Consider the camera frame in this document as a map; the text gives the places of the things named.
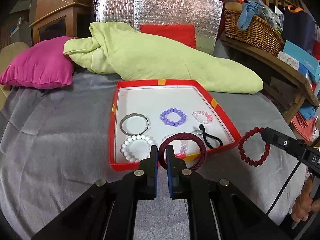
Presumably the coral folded cloth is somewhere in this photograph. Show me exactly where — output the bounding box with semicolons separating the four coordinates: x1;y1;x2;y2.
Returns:
291;116;319;143

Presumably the red shallow box tray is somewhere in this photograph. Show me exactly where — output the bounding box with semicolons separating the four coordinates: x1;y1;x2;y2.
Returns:
108;79;240;172

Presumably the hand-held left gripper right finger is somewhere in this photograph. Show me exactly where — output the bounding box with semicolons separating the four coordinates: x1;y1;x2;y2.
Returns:
166;145;292;240

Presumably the clear plastic bag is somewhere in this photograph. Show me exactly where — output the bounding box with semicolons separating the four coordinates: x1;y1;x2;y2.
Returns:
225;0;285;30

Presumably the magenta pillow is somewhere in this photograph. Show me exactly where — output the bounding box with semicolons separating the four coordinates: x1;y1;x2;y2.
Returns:
0;36;75;89

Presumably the maroon hair band ring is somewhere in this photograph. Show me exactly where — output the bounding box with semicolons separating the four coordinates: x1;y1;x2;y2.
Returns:
158;132;207;170

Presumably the navy bag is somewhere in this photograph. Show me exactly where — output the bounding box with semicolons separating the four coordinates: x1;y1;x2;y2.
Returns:
282;5;317;60

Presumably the wooden cabinet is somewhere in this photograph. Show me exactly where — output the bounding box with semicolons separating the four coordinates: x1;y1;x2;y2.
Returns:
29;1;94;47

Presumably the blue cloth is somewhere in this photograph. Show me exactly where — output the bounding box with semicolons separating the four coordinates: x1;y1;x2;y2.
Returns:
237;0;263;30

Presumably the light green blanket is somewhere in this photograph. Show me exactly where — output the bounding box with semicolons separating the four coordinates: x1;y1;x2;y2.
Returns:
63;22;264;95

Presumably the black cable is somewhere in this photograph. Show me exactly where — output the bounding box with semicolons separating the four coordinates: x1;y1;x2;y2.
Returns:
265;159;302;216

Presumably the white bead bracelet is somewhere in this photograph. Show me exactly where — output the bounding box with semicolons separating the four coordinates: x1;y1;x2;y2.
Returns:
120;134;159;163

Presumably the wooden shelf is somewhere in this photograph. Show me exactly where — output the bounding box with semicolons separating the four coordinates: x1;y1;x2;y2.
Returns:
220;34;320;124

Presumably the black hair tie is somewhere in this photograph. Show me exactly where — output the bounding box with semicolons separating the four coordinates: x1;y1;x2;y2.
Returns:
192;124;224;147

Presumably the blue cardboard box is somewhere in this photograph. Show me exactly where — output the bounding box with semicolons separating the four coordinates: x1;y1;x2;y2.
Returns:
282;40;320;84

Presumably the silver foil board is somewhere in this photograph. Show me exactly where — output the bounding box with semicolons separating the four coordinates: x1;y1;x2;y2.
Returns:
92;0;224;56

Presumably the red pillow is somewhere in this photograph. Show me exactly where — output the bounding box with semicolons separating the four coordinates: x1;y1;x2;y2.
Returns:
140;24;197;49

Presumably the dark red bead bracelet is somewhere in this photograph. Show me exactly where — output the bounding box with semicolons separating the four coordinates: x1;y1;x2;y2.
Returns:
237;127;271;167

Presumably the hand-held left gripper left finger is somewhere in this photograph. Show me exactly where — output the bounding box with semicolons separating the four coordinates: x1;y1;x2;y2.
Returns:
31;145;158;240

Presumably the beige leather sofa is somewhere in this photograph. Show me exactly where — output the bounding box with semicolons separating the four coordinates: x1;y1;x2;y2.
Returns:
0;42;30;110

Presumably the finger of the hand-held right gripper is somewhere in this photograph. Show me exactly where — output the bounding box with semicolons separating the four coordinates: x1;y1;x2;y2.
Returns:
261;127;304;159

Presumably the silver bangle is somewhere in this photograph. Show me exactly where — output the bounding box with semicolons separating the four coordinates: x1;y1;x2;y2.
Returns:
119;113;149;135

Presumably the person's right hand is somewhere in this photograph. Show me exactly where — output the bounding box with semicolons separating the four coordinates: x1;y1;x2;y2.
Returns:
291;179;320;223

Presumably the clear pink bead bracelet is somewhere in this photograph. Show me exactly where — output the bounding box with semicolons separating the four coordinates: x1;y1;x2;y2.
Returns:
162;134;188;158

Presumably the wicker basket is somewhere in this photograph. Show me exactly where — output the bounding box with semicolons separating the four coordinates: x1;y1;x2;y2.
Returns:
223;9;285;56

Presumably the purple bead bracelet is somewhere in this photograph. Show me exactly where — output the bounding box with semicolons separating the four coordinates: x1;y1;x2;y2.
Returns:
160;108;187;127

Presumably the white printed box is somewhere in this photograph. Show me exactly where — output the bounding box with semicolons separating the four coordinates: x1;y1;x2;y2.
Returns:
277;52;308;75

